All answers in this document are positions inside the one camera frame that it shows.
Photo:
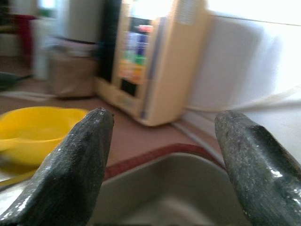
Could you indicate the beige water ionizer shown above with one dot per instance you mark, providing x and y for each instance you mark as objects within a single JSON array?
[{"x": 164, "y": 70}]

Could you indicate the yellow plastic bowl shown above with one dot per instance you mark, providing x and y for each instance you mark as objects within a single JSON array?
[{"x": 30, "y": 127}]

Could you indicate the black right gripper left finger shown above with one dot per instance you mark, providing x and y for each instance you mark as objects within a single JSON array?
[{"x": 70, "y": 176}]

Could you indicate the red container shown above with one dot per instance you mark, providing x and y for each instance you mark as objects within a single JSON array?
[{"x": 23, "y": 35}]

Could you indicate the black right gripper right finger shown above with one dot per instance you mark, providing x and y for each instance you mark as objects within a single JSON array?
[{"x": 263, "y": 179}]

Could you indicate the grey white appliance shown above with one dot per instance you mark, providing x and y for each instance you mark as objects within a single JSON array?
[{"x": 82, "y": 18}]

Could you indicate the jar with brown powder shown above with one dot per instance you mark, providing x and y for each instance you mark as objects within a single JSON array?
[{"x": 70, "y": 77}]

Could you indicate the steel sink basin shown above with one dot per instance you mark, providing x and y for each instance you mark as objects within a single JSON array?
[{"x": 164, "y": 188}]

